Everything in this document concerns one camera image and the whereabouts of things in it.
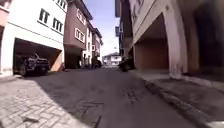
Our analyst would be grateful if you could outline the low white building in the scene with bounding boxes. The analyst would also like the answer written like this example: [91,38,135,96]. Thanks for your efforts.
[101,51,123,67]

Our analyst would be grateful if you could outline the dark vehicle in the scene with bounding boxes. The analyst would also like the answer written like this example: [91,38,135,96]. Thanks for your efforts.
[117,57,136,73]

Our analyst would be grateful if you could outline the grey brick paved road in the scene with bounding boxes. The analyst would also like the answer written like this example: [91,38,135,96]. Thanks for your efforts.
[0,66,203,128]

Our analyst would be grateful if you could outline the brown building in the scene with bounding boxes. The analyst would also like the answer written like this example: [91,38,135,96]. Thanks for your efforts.
[63,0,105,70]

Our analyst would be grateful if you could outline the beige building with garages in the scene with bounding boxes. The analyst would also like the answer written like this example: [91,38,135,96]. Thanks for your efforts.
[114,0,224,83]

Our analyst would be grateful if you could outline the dark car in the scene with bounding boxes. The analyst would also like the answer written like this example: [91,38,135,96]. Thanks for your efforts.
[14,52,51,77]

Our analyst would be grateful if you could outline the raised grey kerb pavement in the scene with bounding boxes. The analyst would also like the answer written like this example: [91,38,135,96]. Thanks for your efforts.
[129,68,224,128]

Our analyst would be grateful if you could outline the white building with garage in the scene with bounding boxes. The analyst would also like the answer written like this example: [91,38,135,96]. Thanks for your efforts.
[0,0,69,78]

